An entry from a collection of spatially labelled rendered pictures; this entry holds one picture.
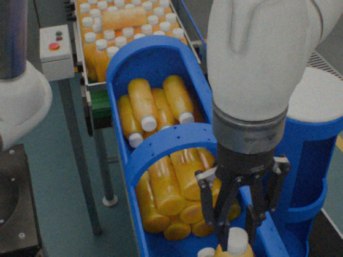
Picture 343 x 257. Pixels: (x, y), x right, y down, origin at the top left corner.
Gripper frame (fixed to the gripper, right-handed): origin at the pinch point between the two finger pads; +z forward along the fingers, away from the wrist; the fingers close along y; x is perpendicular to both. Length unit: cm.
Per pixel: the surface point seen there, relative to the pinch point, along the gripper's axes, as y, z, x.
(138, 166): -11.6, 14.4, 30.8
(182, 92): 6, 20, 61
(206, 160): 4.9, 20.1, 34.2
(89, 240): -35, 132, 99
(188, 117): 5, 22, 52
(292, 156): 38, 44, 51
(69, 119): -31, 57, 103
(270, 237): 8.9, 12.6, 5.0
